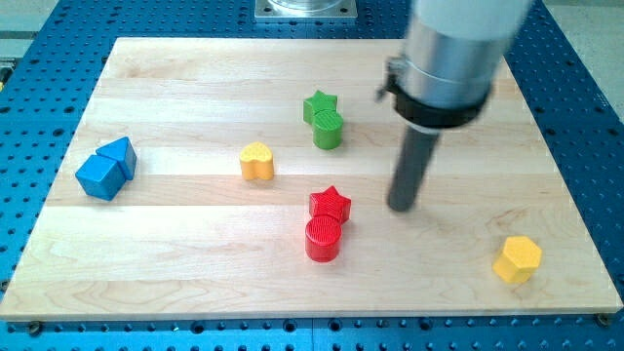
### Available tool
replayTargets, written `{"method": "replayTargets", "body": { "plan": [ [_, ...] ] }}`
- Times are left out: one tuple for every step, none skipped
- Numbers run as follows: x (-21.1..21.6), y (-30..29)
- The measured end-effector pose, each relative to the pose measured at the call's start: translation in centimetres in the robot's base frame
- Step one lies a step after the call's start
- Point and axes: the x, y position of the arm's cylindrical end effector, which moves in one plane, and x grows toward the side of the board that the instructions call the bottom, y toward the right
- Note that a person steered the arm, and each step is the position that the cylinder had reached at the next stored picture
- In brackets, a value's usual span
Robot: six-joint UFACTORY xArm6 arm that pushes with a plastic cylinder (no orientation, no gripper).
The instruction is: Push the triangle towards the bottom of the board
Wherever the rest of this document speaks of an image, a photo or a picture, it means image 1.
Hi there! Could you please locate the blue perforated table plate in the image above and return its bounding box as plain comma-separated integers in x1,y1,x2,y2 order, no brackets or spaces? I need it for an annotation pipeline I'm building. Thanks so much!
1,1,623,350

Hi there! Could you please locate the blue triangle block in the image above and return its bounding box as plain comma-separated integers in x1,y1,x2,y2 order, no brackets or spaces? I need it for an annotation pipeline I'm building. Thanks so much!
96,136,137,180

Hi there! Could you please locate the red cylinder block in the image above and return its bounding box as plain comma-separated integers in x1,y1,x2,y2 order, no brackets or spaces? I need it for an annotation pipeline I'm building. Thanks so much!
305,215,342,262

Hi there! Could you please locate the wooden board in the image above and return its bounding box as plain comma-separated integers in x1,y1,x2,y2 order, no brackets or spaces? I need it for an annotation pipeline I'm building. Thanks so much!
1,38,622,321

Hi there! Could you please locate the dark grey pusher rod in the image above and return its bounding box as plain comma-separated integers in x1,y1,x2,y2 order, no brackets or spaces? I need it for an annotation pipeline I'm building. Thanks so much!
387,127,440,212

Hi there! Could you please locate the blue cube block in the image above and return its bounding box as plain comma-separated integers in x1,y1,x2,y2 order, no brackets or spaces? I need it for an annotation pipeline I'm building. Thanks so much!
75,155,126,201

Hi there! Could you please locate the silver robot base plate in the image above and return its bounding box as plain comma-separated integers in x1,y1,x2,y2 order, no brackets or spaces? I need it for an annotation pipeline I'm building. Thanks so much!
254,0,358,21

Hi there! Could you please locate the yellow heart block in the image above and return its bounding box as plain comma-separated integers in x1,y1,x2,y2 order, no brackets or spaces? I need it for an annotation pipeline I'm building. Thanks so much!
239,141,274,180

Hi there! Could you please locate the yellow hexagon block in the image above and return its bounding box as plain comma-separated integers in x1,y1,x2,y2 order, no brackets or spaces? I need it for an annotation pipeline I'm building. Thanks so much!
492,236,542,284

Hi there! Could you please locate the green star block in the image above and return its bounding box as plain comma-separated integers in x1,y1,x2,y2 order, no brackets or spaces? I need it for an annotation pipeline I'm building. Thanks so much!
303,91,338,124

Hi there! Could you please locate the green cylinder block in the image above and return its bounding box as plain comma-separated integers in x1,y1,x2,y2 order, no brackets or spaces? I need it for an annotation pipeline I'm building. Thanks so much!
312,110,343,150

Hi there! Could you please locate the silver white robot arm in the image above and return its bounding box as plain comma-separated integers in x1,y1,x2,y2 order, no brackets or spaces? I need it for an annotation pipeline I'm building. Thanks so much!
377,0,532,135

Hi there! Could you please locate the red star block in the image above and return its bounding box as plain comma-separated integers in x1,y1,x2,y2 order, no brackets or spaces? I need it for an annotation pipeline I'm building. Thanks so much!
309,185,352,224

